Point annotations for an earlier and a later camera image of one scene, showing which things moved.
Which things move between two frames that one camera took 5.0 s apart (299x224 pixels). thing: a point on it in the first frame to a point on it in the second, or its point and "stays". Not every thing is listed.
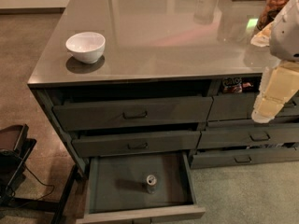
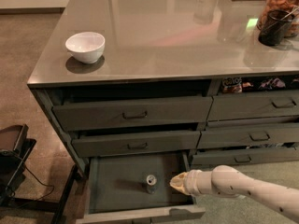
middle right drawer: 250,137 stays
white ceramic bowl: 86,47 stays
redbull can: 151,181 stays
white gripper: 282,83 to 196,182
